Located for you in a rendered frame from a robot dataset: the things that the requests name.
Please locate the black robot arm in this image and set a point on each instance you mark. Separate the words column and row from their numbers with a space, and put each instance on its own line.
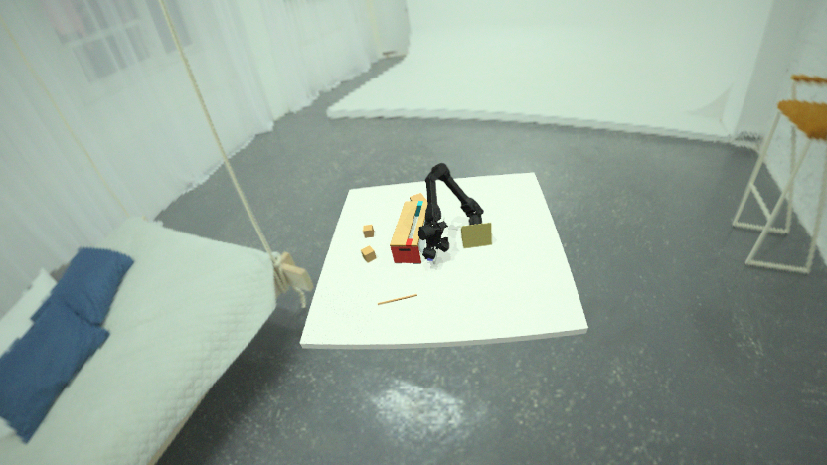
column 433, row 228

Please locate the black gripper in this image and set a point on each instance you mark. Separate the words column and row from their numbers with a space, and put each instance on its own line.
column 429, row 251

